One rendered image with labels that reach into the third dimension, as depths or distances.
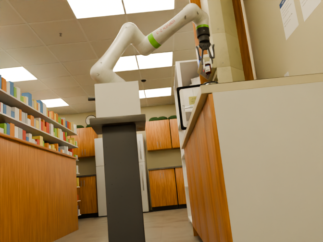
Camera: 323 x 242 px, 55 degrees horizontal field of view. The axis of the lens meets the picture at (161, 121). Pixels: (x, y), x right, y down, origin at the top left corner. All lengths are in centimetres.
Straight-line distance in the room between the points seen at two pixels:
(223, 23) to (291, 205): 174
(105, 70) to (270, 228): 133
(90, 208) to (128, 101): 586
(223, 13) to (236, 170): 174
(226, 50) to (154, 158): 563
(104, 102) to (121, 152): 32
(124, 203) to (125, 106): 56
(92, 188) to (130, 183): 578
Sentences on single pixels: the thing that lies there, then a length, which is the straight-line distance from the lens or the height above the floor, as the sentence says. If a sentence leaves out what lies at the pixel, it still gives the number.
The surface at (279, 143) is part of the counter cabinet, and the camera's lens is 141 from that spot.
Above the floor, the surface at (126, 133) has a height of 84.
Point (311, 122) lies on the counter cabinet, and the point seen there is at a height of 72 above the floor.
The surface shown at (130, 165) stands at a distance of 181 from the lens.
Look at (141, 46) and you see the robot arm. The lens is 230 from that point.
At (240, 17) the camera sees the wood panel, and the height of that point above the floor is 204.
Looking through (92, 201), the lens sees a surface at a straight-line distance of 757.
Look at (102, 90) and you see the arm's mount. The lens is 192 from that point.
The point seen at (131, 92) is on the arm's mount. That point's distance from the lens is 190.
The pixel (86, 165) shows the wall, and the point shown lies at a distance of 819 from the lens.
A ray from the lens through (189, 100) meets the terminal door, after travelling 280.
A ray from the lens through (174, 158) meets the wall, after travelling 795.
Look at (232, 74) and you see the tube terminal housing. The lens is 257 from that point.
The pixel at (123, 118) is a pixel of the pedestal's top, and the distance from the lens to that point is 179.
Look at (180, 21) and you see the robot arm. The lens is 221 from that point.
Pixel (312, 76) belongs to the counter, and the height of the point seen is 93.
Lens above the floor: 51
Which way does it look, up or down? 12 degrees up
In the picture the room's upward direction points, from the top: 6 degrees counter-clockwise
